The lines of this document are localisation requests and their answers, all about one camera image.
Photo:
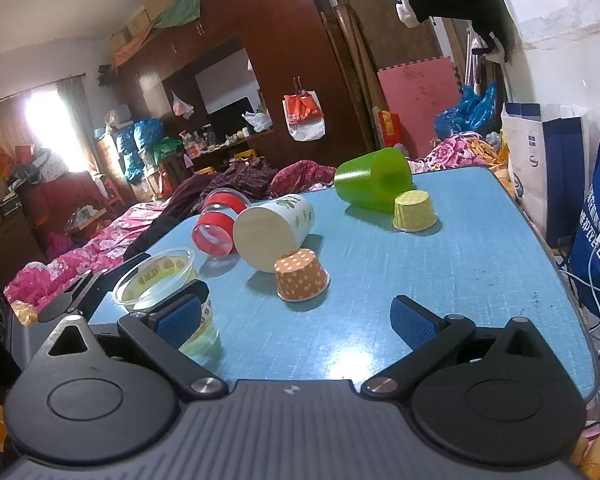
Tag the black monitor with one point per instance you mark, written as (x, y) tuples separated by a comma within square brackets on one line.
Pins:
[(227, 117)]

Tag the orange and white plastic bag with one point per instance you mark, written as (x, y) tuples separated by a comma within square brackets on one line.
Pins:
[(304, 112)]

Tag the red armchair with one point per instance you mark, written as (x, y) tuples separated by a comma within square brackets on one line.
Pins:
[(60, 200)]

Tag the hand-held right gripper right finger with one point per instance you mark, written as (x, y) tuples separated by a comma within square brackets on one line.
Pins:
[(415, 322)]

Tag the stack of blue bags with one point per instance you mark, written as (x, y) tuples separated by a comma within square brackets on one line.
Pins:
[(135, 145)]

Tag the green plastic cup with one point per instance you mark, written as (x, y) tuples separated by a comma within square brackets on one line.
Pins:
[(375, 180)]

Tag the small white plastic bag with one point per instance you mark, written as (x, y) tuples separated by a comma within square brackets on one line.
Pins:
[(182, 106)]

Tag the pink floral blanket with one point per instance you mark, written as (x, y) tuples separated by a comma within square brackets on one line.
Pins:
[(80, 255)]

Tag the dark plaid cloth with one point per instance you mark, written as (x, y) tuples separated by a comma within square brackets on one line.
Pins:
[(240, 175)]

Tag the red and yellow packet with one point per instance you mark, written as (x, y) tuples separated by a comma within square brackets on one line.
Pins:
[(390, 127)]

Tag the orange dotted paper cup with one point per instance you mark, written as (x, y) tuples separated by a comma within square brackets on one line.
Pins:
[(300, 275)]

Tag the floral bedding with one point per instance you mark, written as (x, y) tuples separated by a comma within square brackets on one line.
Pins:
[(460, 150)]

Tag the white and blue paper bag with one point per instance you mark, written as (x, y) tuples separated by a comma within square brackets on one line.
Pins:
[(545, 170)]

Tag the white cactus print cup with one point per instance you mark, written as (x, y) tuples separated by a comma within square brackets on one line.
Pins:
[(267, 232)]

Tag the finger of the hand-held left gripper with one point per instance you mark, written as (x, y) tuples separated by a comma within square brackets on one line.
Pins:
[(66, 301)]

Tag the wooden boards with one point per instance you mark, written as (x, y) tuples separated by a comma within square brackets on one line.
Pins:
[(375, 15)]

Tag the yellow dotted paper cup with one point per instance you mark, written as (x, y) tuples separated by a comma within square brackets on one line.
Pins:
[(414, 211)]

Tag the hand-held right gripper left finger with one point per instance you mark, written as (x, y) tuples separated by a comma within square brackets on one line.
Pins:
[(180, 320)]

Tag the blue tote bag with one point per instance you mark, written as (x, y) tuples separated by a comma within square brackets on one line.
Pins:
[(597, 240)]

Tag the brown curtain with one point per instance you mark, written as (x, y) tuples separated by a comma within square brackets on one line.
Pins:
[(72, 120)]

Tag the pink foam mat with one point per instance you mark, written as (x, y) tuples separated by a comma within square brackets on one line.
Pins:
[(420, 105)]

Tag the clear cup with yellow label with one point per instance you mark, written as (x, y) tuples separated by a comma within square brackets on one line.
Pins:
[(150, 280)]

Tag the dark wooden wardrobe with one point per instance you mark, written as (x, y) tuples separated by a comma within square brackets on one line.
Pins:
[(280, 35)]

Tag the blue plastic bag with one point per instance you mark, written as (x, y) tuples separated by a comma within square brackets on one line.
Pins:
[(467, 112)]

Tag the clear cup with red sleeve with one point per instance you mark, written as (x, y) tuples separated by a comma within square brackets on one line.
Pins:
[(217, 222)]

